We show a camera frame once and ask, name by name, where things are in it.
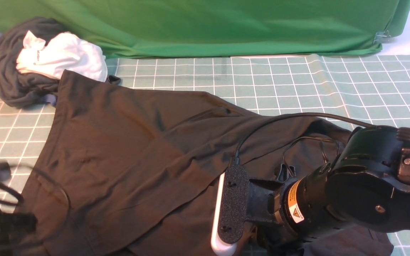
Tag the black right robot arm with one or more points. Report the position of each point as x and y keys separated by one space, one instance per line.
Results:
x=368 y=185

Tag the dark gray long-sleeved shirt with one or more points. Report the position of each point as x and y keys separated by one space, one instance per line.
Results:
x=141 y=169

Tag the green backdrop cloth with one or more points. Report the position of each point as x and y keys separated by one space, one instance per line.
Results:
x=211 y=28

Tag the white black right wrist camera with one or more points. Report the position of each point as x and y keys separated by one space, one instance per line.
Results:
x=230 y=209

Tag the white crumpled shirt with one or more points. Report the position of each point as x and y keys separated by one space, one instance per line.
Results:
x=65 y=51

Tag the dark gray crumpled garment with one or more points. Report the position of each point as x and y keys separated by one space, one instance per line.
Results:
x=21 y=90

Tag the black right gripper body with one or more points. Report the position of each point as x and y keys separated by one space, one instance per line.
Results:
x=265 y=213

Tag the silver binder clip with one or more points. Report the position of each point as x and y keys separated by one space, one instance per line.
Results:
x=382 y=37

